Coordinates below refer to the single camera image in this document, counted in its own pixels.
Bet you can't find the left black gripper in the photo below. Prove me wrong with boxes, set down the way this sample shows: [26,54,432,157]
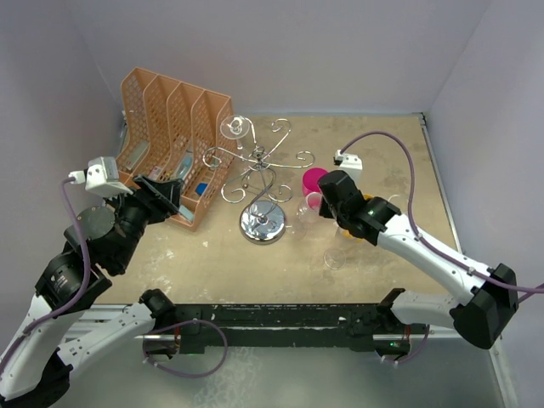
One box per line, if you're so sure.
[105,173,183,269]

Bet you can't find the clear wine glass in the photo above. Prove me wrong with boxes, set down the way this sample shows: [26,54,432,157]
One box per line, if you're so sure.
[219,115,251,150]
[292,192,322,240]

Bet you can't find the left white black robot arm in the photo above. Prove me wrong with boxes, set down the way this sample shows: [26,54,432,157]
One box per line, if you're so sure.
[1,175,184,407]

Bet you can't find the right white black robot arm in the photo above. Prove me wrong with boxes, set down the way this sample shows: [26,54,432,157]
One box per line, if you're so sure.
[318,170,519,349]

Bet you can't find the chrome wine glass rack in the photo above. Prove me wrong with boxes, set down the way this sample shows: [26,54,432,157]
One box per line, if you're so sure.
[202,116,315,245]

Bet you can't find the orange plastic goblet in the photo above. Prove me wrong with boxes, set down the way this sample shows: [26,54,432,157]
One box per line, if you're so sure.
[339,193,375,243]

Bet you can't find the light blue item in organizer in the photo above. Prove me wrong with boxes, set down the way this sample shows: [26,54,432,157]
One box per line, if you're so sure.
[178,205,195,224]

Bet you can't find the blue eraser in organizer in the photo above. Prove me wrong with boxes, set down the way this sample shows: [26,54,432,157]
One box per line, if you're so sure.
[195,183,207,196]

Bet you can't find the pink plastic goblet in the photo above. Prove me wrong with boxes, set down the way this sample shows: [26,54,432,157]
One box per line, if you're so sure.
[302,167,328,210]

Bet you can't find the teal scissors in organizer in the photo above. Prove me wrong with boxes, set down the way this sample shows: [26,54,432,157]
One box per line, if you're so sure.
[173,152,193,179]

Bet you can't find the grey card in organizer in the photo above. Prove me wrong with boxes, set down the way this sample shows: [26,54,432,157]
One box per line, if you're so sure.
[125,140,149,170]

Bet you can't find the clear glass behind orange goblet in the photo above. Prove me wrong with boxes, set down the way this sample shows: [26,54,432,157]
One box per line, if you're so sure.
[387,194,409,214]

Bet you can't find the clear glass front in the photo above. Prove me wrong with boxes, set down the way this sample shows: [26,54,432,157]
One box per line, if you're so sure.
[323,247,346,270]

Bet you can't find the orange plastic file organizer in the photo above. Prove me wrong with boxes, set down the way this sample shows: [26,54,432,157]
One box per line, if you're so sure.
[116,67,235,231]

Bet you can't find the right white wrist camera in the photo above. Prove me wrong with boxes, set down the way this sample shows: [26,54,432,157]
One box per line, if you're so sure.
[333,150,363,182]

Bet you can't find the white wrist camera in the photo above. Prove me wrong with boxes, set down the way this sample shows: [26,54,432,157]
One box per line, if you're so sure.
[68,156,133,199]
[333,150,363,182]

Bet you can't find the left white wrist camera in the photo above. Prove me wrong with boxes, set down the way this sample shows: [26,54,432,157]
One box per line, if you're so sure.
[68,156,133,199]

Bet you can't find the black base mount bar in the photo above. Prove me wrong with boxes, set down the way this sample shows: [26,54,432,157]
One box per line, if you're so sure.
[176,303,426,354]

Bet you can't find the aluminium frame rails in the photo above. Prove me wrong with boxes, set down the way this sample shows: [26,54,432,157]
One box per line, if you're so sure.
[54,112,505,354]

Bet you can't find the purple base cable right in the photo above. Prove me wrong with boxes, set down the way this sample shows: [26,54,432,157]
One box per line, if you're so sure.
[380,322,433,367]

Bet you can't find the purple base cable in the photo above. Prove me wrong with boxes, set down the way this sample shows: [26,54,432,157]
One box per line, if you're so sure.
[380,322,433,367]
[142,318,230,378]

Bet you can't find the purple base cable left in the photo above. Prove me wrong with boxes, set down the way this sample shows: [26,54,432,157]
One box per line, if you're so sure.
[142,318,230,378]

